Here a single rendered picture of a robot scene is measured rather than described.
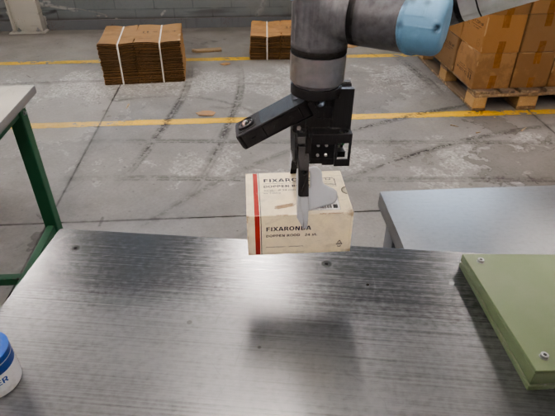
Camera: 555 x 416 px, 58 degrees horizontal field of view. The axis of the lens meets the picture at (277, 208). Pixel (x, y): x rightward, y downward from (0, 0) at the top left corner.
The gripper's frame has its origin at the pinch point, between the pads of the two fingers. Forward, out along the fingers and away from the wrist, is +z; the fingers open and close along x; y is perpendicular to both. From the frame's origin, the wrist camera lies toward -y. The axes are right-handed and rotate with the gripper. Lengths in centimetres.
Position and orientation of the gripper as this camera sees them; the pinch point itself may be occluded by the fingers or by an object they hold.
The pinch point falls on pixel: (296, 202)
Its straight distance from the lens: 79.9
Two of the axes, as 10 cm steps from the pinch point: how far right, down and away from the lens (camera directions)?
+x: -0.6, -5.7, 8.2
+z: -0.2, 8.2, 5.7
